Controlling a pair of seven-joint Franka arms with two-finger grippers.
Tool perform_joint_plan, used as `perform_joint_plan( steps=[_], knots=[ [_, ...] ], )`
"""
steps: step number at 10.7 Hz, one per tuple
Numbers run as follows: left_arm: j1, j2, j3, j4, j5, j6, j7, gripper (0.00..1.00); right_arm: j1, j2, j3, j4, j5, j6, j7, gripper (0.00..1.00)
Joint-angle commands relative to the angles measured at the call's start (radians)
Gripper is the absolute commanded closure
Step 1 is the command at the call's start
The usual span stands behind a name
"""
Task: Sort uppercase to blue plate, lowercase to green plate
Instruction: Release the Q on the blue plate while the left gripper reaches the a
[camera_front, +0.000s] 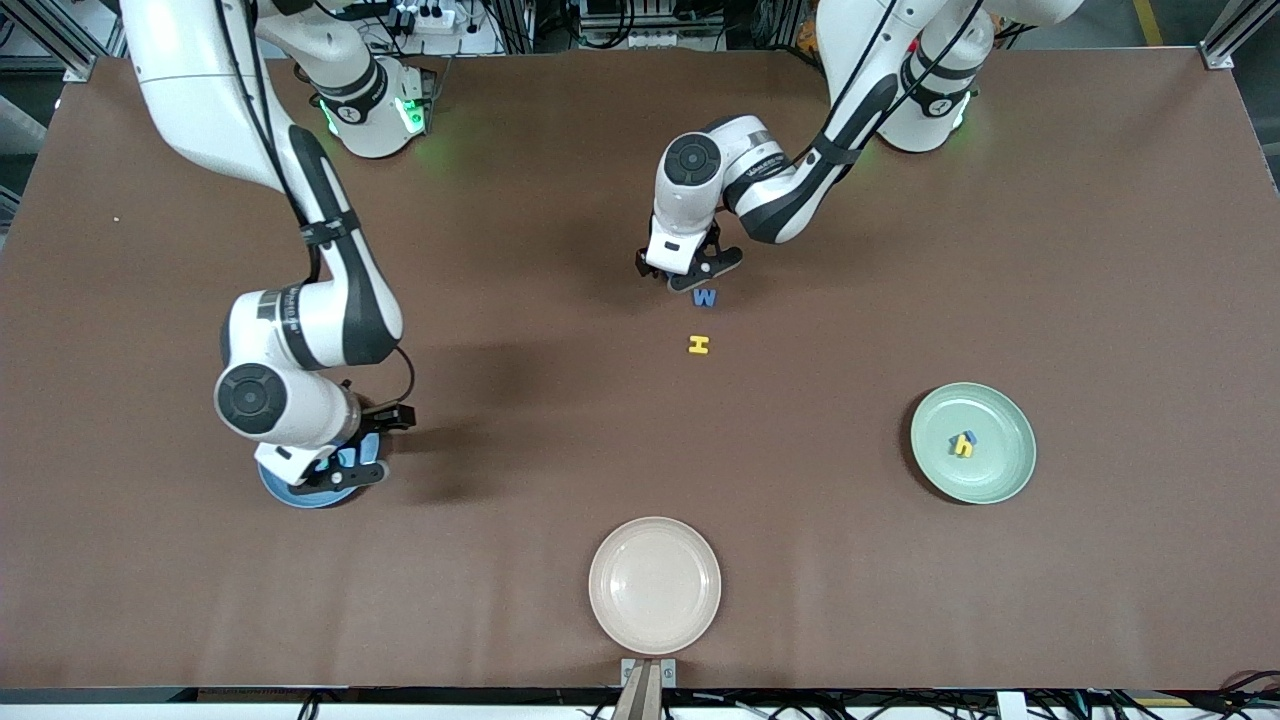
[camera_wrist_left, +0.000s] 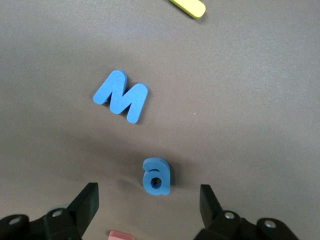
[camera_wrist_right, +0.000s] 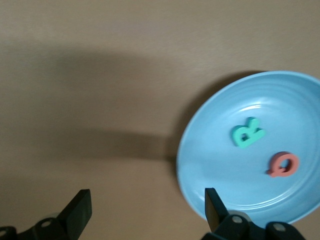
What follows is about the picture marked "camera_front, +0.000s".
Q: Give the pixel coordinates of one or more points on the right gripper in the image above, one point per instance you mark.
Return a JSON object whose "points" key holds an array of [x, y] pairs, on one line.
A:
{"points": [[367, 421]]}

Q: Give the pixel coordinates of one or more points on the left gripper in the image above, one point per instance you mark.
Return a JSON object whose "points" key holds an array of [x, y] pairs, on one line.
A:
{"points": [[641, 264]]}

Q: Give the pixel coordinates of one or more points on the yellow lowercase letter h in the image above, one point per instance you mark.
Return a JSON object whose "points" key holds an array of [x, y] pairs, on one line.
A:
{"points": [[963, 447]]}

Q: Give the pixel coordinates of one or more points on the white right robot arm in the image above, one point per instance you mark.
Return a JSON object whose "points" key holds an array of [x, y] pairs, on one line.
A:
{"points": [[190, 100]]}

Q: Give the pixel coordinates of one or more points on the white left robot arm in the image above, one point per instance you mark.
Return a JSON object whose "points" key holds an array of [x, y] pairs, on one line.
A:
{"points": [[870, 60]]}

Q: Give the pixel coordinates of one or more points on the blue uppercase letter W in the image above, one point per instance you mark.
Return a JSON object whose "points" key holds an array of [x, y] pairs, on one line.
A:
{"points": [[705, 297]]}

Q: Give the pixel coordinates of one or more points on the blue plate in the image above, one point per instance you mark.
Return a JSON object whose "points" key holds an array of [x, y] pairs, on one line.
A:
{"points": [[310, 497]]}

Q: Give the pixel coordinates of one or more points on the beige plate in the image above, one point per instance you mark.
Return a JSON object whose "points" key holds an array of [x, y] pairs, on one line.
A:
{"points": [[655, 585]]}

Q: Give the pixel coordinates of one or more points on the green plate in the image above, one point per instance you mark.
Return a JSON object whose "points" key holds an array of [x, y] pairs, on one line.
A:
{"points": [[1000, 470]]}

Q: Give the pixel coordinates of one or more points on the brown table cover sheet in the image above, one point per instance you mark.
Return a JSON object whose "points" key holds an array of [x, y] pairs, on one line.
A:
{"points": [[600, 450]]}

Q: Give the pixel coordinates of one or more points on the orange snack bag pile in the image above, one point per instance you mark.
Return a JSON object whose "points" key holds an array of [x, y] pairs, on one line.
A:
{"points": [[806, 38]]}

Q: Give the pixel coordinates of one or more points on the white power strip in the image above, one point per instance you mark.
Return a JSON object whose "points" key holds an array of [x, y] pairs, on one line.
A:
{"points": [[432, 17]]}

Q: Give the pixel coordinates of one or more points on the aluminium frame post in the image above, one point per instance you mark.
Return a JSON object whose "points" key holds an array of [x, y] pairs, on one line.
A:
{"points": [[515, 25], [80, 68], [1218, 55]]}

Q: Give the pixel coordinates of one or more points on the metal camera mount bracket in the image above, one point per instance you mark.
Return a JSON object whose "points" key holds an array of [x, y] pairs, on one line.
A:
{"points": [[648, 690]]}

